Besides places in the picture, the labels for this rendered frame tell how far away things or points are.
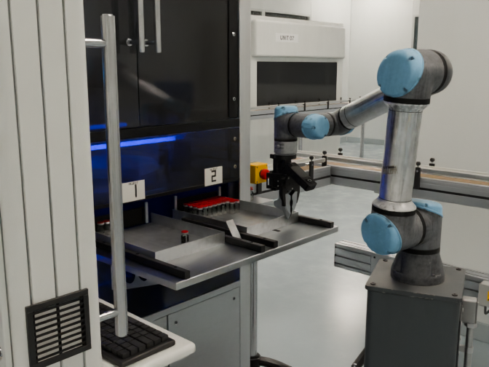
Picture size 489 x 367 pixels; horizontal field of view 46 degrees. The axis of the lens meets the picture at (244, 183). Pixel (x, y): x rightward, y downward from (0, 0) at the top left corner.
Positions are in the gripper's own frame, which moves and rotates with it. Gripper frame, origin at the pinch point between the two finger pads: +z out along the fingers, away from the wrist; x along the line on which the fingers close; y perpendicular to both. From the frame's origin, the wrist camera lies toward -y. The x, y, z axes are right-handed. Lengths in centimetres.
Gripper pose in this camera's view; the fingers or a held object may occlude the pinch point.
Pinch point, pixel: (289, 215)
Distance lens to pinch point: 190.5
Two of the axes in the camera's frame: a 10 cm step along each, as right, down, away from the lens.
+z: 0.0, 9.8, 1.9
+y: -7.4, -1.3, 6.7
